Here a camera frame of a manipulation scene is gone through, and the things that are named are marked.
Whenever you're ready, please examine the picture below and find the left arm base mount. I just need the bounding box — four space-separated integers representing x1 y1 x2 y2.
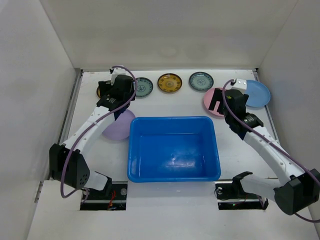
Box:
80 181 128 211

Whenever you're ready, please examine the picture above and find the pink plastic plate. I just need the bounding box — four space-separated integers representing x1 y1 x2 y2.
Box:
203 88 224 119

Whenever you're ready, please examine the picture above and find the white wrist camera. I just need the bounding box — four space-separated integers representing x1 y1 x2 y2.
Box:
109 67 126 86
230 78 248 93

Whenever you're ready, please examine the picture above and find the light blue plastic plate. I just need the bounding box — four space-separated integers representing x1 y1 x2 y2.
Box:
245 80 271 108

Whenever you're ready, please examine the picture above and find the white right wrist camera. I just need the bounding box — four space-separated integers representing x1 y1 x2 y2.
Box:
230 78 248 93

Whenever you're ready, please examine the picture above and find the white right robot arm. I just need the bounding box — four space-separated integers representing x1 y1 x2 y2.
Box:
209 89 320 215

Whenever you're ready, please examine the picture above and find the yellow patterned plate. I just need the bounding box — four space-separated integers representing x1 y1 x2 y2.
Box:
96 86 101 99
157 73 183 94

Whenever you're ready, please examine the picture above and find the blue white patterned plate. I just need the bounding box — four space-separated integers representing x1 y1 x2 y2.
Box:
136 77 154 98
188 71 214 93

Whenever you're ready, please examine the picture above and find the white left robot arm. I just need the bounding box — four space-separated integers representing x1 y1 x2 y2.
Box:
49 74 138 199

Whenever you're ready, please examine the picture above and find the blue plastic bin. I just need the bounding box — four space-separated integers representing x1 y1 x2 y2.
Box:
127 116 221 183

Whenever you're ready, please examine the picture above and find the purple plastic plate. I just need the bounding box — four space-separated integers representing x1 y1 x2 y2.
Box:
102 109 136 141

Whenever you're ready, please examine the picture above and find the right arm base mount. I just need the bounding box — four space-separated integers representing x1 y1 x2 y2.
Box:
214 180 269 211

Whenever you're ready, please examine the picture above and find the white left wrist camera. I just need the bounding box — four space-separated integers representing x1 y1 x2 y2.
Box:
109 67 126 86

